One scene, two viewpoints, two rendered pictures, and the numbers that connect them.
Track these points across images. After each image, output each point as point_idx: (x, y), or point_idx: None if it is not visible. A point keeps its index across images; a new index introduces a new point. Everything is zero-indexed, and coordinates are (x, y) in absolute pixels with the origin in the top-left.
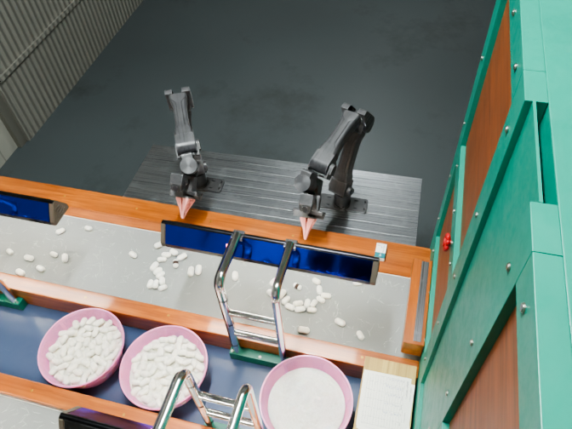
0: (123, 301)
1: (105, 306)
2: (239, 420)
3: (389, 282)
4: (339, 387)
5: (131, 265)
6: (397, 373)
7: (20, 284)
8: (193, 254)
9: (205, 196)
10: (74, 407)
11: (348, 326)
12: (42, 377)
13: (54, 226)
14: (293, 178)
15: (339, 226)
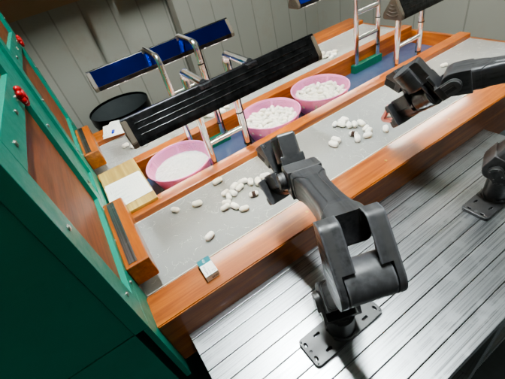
0: (337, 103)
1: (340, 96)
2: (147, 53)
3: (183, 263)
4: None
5: (376, 114)
6: (128, 205)
7: (398, 67)
8: (356, 147)
9: (463, 195)
10: (231, 28)
11: (190, 209)
12: None
13: None
14: (446, 301)
15: (305, 295)
